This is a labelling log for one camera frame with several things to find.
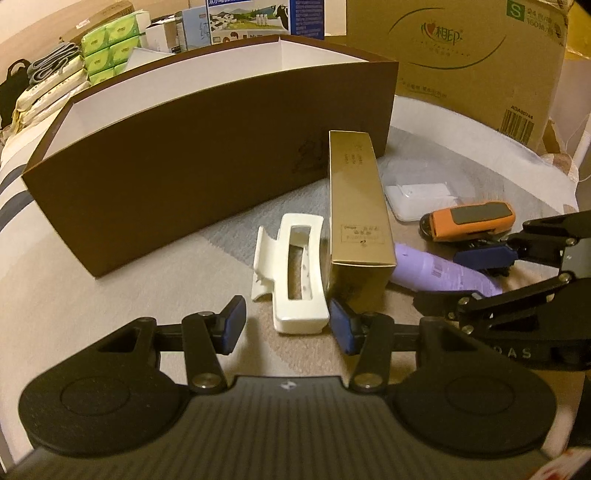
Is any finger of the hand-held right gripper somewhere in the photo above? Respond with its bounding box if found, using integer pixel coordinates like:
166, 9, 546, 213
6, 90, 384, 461
454, 211, 591, 275
412, 271, 576, 334

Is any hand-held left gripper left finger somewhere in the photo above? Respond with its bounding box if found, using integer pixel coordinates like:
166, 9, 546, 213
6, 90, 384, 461
95, 295, 246, 394

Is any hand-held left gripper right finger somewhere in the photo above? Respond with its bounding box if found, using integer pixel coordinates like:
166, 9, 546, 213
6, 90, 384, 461
329, 298, 481, 394

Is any orange and grey utility knife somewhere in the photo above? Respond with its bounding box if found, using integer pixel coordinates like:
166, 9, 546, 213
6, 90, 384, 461
419, 202, 516, 243

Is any white hair claw clip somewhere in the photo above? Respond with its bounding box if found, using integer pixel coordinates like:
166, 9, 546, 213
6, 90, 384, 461
249, 213, 331, 335

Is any purple plastic bottle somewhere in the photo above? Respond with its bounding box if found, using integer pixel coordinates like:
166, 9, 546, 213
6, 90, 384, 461
390, 244, 502, 296

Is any clear plastic case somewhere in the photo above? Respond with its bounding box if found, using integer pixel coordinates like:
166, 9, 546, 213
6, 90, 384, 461
384, 182, 462, 222

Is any gold rectangular box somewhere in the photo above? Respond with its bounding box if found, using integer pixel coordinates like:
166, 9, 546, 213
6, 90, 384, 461
327, 130, 398, 315

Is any brown cardboard box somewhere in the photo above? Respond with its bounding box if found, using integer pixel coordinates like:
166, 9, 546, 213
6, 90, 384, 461
60, 0, 134, 44
22, 34, 400, 278

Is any torn cardboard sheet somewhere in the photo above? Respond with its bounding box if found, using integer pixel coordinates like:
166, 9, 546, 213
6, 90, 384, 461
545, 117, 575, 155

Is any large tan cardboard box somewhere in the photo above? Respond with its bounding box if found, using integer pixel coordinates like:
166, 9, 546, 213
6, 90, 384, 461
346, 0, 573, 151

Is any white box lid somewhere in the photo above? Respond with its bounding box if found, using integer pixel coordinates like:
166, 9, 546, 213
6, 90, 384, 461
120, 46, 176, 75

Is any stack of cream packets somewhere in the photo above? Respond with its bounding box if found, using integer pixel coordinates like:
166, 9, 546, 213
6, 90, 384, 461
13, 69, 89, 126

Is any small white box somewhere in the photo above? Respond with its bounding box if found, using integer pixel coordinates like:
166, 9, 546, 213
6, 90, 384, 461
145, 16, 185, 54

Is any blue milk carton case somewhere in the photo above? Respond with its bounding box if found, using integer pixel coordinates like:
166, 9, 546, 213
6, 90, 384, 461
182, 0, 326, 49

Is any stack of green tissue packs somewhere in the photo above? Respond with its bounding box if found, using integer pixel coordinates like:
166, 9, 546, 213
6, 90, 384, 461
81, 13, 153, 86

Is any folded grey towel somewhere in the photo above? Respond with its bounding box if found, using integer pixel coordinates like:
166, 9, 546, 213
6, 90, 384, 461
28, 41, 81, 79

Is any black bag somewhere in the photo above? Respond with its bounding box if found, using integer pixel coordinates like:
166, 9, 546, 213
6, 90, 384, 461
0, 59, 33, 130

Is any flat brown cardboard box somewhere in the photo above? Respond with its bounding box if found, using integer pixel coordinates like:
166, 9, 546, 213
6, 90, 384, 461
60, 0, 134, 44

